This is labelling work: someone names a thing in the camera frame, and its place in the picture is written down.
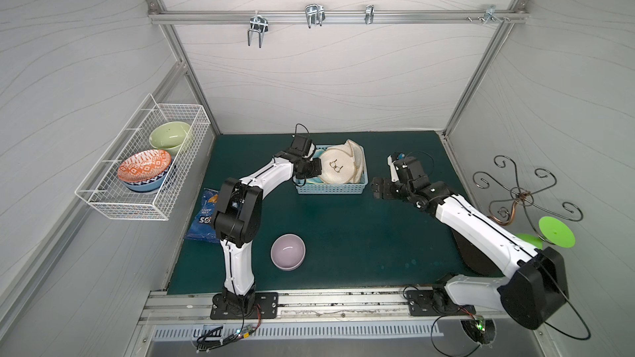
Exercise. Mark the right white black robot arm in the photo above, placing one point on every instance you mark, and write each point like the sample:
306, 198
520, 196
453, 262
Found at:
533, 282

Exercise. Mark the green ceramic bowl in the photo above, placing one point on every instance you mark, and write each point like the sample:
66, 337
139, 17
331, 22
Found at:
173, 137

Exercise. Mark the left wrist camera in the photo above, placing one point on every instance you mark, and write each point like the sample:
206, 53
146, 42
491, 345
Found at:
301, 146

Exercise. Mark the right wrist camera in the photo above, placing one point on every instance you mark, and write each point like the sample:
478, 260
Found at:
404, 168

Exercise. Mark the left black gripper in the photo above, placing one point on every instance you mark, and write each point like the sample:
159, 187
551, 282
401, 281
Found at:
307, 167

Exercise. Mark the orange patterned bowl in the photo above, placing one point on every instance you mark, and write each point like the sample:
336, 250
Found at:
144, 165

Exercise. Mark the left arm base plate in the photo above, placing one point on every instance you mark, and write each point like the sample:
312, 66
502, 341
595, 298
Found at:
228, 306

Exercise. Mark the aluminium top rail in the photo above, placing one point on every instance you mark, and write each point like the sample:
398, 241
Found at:
333, 17

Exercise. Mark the green round disc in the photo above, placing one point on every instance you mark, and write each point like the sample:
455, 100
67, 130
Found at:
557, 232

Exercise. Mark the right metal hook bracket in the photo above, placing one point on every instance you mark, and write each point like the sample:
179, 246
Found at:
489, 16

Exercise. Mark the black scrolled metal stand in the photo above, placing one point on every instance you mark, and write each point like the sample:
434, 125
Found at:
523, 202

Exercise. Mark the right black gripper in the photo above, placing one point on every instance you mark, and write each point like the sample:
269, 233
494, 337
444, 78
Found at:
392, 187

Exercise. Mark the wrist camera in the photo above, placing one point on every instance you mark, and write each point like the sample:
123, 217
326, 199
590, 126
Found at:
404, 168
301, 146

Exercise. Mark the left double metal hook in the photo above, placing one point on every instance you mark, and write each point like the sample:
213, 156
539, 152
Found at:
258, 26

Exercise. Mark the white wire wall basket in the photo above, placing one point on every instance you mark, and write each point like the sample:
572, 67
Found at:
104, 191

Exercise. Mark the middle metal hook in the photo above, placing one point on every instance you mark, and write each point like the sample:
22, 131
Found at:
315, 15

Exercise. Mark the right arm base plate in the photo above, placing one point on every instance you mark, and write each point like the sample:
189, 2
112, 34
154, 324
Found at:
433, 302

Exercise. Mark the small metal hook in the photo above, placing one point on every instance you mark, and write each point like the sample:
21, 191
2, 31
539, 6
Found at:
369, 14

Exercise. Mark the aluminium rail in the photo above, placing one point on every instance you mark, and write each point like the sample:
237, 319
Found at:
333, 17
295, 305

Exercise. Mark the lilac ceramic bowl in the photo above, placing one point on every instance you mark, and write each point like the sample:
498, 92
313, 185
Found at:
288, 252

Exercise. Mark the blue bowl under orange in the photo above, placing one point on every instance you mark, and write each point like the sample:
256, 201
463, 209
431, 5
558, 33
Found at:
148, 185

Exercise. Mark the blue snack bag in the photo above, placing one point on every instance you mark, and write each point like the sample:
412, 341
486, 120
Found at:
201, 228

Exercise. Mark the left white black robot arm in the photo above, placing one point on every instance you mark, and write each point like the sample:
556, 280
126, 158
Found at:
237, 219

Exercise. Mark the light blue plastic basket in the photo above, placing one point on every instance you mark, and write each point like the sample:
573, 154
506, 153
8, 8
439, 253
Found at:
315, 186

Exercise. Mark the cream mesh laundry bag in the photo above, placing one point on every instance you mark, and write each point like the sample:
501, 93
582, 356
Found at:
342, 164

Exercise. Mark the aluminium front rail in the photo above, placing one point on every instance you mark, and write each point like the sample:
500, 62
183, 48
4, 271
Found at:
295, 305

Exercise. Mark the white slotted cable duct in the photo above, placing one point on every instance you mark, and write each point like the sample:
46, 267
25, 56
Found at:
305, 330

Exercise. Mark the dark green table mat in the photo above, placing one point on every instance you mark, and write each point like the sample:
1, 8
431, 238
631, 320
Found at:
352, 240

